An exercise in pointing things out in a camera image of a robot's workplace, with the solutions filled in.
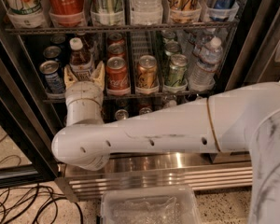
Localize rear clear water bottle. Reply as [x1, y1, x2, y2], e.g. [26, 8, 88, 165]
[191, 28, 216, 58]

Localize tea bottle white cap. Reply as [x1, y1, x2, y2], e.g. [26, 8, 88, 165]
[68, 37, 96, 82]

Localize dark can column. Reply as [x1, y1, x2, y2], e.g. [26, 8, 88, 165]
[43, 46, 63, 63]
[50, 34, 67, 47]

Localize rear red coca-cola can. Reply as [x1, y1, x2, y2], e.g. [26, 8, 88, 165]
[107, 33, 125, 45]

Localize middle dark can left column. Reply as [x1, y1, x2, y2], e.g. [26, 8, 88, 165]
[43, 46, 63, 63]

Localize black cables on floor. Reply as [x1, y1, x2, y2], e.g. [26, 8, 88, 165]
[0, 133, 84, 224]

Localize front red coca-cola can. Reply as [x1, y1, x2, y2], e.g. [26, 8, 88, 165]
[106, 57, 129, 91]

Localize right fridge glass door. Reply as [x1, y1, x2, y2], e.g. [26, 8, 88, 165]
[208, 0, 280, 164]

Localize bottom shelf small water bottle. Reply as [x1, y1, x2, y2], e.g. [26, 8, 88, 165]
[163, 100, 177, 108]

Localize fridge glass door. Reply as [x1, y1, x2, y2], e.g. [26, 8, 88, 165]
[0, 37, 58, 189]
[208, 0, 280, 164]

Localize bottom shelf blue pepsi can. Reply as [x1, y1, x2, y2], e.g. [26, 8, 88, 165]
[114, 109, 129, 120]

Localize front blue pepsi can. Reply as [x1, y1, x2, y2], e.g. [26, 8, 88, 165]
[39, 60, 65, 93]

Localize bottom shelf red coke can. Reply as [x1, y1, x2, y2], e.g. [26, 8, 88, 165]
[139, 107, 153, 115]

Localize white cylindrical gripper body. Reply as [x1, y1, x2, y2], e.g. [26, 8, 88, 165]
[65, 81, 104, 105]

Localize left fridge glass door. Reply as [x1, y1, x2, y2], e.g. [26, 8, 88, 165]
[0, 37, 58, 189]

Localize wire fridge shelf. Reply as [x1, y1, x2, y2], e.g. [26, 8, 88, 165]
[43, 90, 214, 104]
[5, 19, 239, 35]

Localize red coca-cola can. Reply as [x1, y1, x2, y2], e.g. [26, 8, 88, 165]
[107, 33, 125, 45]
[106, 57, 129, 91]
[107, 44, 126, 58]

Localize green soda can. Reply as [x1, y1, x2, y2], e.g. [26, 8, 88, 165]
[161, 30, 176, 43]
[165, 54, 188, 87]
[162, 41, 182, 61]

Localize middle wire fridge shelf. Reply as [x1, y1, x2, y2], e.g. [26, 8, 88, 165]
[43, 90, 214, 104]

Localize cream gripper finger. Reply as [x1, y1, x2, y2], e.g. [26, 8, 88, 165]
[91, 61, 105, 90]
[63, 64, 77, 88]

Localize rear green soda can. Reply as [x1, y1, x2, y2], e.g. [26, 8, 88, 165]
[161, 30, 176, 43]

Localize front clear water bottle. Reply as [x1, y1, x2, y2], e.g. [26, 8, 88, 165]
[189, 36, 223, 91]

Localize upper wire fridge shelf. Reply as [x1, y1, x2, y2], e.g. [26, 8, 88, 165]
[5, 19, 239, 35]

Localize stainless fridge base grille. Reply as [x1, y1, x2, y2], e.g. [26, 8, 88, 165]
[55, 152, 252, 202]

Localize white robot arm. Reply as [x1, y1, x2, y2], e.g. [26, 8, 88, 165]
[51, 82, 280, 224]

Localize gold caffeine-free coke can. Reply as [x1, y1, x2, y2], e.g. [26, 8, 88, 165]
[136, 55, 157, 89]

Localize rear dark can left column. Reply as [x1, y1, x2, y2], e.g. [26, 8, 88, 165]
[50, 34, 67, 47]

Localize clear plastic bin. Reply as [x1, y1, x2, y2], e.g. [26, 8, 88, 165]
[101, 186, 202, 224]

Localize front green soda can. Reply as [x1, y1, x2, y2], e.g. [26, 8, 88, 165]
[165, 54, 188, 87]

